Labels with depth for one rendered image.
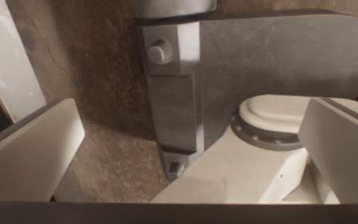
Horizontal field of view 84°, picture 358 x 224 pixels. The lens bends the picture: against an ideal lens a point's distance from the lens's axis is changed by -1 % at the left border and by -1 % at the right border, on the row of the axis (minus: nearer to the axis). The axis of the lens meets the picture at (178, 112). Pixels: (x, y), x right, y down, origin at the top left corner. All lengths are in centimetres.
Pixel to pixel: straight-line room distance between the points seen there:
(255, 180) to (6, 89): 38
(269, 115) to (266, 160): 7
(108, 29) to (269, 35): 53
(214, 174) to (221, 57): 27
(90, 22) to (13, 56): 47
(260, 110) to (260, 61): 15
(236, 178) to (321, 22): 32
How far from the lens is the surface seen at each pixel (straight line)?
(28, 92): 41
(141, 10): 50
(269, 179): 31
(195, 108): 51
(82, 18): 84
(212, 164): 32
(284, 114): 36
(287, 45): 47
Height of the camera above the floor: 62
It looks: 54 degrees down
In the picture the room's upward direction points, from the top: 148 degrees counter-clockwise
